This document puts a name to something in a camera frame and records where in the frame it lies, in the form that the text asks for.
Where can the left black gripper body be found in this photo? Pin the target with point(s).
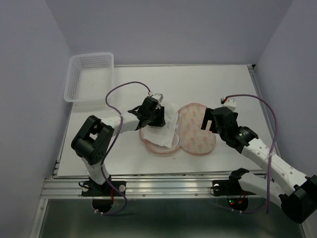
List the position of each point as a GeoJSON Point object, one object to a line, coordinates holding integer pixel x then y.
{"type": "Point", "coordinates": [156, 112]}

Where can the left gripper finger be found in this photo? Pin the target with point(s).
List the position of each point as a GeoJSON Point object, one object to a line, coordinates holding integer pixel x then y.
{"type": "Point", "coordinates": [160, 117]}
{"type": "Point", "coordinates": [150, 121]}

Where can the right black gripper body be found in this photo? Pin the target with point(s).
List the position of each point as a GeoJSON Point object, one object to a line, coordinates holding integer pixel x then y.
{"type": "Point", "coordinates": [223, 134]}

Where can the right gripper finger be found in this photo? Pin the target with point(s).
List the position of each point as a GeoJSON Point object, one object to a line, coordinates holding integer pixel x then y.
{"type": "Point", "coordinates": [208, 116]}
{"type": "Point", "coordinates": [213, 127]}

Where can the white bra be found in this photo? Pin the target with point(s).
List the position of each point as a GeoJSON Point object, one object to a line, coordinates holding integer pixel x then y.
{"type": "Point", "coordinates": [163, 136]}

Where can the floral mesh laundry bag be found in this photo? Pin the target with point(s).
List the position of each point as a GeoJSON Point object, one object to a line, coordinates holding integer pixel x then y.
{"type": "Point", "coordinates": [188, 135]}

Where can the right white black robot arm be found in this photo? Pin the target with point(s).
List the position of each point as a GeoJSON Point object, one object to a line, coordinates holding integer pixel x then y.
{"type": "Point", "coordinates": [293, 191]}

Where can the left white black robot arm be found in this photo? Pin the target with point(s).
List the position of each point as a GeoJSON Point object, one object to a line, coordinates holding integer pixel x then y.
{"type": "Point", "coordinates": [97, 136]}

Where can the white perforated plastic basket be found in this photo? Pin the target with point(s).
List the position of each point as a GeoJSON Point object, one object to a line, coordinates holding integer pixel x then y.
{"type": "Point", "coordinates": [89, 78]}

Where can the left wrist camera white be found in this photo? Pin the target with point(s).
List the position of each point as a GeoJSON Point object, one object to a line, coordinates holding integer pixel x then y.
{"type": "Point", "coordinates": [157, 96]}

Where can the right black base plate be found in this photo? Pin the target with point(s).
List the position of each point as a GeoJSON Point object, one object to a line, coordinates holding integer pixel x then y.
{"type": "Point", "coordinates": [226, 187]}

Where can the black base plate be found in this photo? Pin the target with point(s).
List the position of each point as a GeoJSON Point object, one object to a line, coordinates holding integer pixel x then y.
{"type": "Point", "coordinates": [226, 187]}
{"type": "Point", "coordinates": [92, 189]}

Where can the aluminium mounting rail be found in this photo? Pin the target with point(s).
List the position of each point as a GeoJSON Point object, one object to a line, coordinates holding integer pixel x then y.
{"type": "Point", "coordinates": [158, 187]}

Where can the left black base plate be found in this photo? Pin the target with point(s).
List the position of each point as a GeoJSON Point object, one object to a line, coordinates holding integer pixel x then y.
{"type": "Point", "coordinates": [92, 189]}

